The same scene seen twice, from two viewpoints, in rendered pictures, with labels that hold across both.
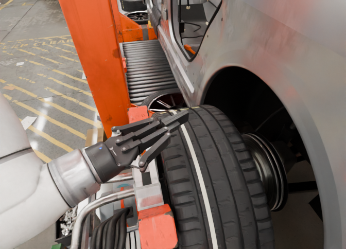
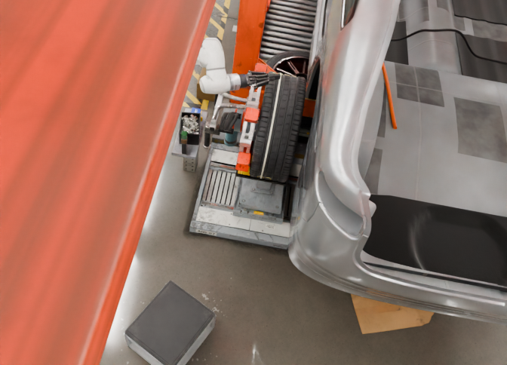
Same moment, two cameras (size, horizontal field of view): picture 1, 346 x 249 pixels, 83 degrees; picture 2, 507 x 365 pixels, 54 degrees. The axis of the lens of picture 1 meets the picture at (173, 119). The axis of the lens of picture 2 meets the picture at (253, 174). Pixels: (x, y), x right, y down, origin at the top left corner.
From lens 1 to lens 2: 234 cm
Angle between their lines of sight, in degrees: 13
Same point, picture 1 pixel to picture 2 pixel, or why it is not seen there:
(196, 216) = (268, 117)
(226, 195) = (283, 115)
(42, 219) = (224, 88)
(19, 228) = (219, 87)
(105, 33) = (259, 13)
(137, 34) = not seen: outside the picture
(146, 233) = (247, 111)
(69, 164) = (235, 77)
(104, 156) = (244, 78)
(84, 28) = (248, 7)
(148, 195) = (252, 104)
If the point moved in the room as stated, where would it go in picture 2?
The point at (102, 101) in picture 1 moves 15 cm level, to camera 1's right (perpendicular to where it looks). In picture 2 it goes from (240, 50) to (261, 58)
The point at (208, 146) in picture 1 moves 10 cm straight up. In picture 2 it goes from (286, 94) to (289, 81)
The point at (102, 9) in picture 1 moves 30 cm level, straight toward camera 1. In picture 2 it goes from (262, 1) to (259, 34)
